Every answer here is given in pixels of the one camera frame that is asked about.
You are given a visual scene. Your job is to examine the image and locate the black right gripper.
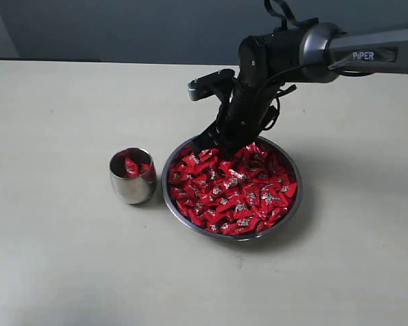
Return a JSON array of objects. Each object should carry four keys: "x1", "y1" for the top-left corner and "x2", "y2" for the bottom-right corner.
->
[{"x1": 190, "y1": 76, "x2": 279, "y2": 161}]

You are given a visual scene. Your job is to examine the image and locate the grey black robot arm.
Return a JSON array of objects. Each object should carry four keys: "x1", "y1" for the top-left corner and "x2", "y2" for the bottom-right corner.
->
[{"x1": 188, "y1": 20, "x2": 408, "y2": 157}]

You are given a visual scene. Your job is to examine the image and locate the pile of red wrapped candies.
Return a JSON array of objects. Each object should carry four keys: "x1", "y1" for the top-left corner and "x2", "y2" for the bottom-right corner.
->
[{"x1": 168, "y1": 141, "x2": 299, "y2": 236}]

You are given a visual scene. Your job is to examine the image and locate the steel bowl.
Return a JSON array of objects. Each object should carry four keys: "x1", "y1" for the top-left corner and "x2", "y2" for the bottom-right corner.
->
[{"x1": 161, "y1": 135, "x2": 303, "y2": 242}]

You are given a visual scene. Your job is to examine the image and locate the stainless steel cup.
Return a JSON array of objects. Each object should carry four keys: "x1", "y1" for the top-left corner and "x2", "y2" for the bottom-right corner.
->
[{"x1": 109, "y1": 147, "x2": 157, "y2": 204}]

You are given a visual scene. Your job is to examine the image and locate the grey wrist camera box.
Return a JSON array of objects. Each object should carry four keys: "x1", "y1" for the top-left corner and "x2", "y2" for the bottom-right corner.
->
[{"x1": 188, "y1": 69, "x2": 235, "y2": 101}]

